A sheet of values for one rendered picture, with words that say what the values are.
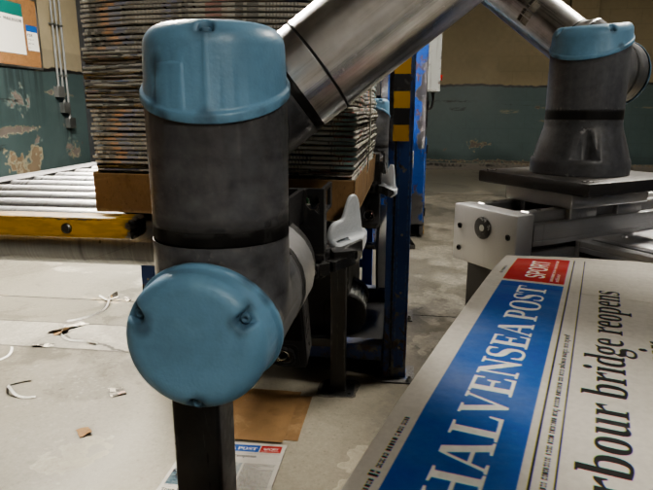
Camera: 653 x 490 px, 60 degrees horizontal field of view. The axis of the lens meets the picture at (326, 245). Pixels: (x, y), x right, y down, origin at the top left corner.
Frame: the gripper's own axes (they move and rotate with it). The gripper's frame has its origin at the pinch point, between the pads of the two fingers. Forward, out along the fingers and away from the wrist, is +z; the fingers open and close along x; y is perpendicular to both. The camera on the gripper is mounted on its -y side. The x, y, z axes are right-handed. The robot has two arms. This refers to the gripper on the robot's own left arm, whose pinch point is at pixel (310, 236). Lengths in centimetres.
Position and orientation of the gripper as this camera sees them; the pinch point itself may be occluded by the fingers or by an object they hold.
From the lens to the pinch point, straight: 62.0
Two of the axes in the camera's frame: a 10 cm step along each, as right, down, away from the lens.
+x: -9.9, -0.3, 1.3
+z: 1.4, -2.3, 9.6
